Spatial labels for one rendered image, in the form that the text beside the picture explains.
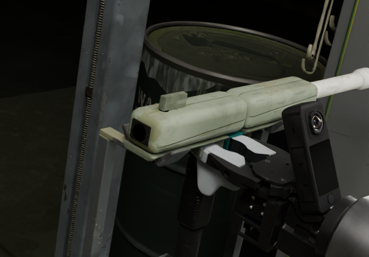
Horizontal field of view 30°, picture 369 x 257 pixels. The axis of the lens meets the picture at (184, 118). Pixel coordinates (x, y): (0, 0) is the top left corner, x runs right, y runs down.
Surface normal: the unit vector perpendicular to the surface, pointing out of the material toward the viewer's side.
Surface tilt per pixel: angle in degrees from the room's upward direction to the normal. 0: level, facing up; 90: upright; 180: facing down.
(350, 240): 64
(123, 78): 90
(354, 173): 90
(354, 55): 90
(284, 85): 0
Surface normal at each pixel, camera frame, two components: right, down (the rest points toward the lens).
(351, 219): -0.34, -0.51
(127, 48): 0.72, 0.37
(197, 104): 0.18, -0.91
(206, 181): -0.61, 0.22
